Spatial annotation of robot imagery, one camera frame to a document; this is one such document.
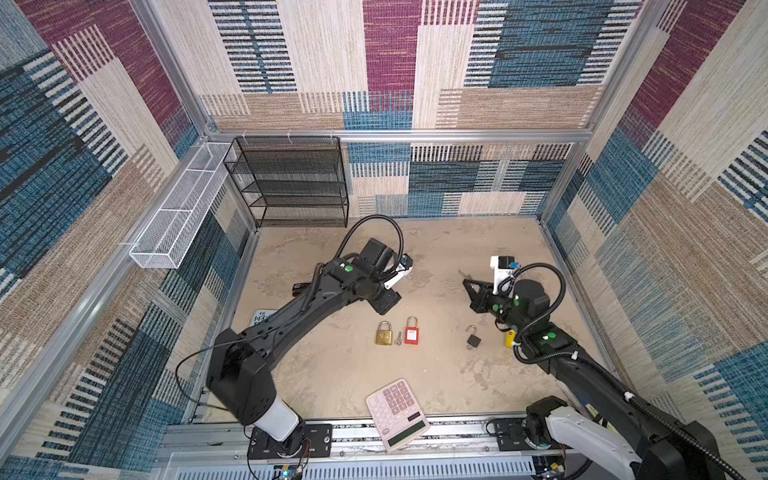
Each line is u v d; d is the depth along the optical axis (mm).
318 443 734
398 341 900
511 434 734
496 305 686
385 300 714
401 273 729
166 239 913
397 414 760
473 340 897
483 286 718
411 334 895
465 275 791
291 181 1110
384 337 893
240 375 416
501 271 700
